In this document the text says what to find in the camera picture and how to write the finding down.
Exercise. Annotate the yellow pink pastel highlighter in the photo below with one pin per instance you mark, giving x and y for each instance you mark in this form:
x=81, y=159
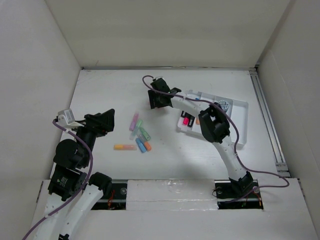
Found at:
x=125, y=147

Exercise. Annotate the dark green pastel highlighter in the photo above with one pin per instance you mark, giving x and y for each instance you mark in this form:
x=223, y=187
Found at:
x=145, y=134

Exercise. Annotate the blue pastel highlighter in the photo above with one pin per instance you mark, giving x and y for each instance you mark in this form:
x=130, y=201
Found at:
x=140, y=145

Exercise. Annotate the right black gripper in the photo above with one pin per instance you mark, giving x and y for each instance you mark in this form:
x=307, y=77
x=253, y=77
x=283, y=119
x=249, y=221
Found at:
x=153, y=98

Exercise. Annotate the orange black highlighter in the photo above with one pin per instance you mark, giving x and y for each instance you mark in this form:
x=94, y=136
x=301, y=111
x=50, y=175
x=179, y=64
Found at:
x=191, y=121

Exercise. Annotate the green black highlighter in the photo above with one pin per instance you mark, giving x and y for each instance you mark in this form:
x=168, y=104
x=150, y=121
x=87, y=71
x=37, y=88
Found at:
x=185, y=115

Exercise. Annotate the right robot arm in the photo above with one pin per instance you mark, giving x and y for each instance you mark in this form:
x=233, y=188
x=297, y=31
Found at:
x=214, y=126

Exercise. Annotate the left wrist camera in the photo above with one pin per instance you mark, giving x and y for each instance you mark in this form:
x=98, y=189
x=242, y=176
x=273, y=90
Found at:
x=65, y=117

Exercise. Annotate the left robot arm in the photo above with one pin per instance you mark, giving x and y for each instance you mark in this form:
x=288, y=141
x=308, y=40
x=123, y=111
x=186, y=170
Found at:
x=73, y=188

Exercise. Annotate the pink black highlighter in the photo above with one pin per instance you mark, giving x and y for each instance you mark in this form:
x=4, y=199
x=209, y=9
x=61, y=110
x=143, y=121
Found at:
x=185, y=121

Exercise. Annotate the purple pastel highlighter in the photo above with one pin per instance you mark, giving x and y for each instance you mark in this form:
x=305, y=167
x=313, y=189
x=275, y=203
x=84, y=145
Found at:
x=134, y=121

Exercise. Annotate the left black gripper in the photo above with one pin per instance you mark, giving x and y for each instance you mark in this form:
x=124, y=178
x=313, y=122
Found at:
x=100, y=123

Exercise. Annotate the aluminium rail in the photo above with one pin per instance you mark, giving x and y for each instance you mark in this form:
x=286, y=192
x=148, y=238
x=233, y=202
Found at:
x=279, y=158

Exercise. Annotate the white organizer tray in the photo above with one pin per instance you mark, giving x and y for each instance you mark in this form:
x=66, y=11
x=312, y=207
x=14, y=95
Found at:
x=237, y=111

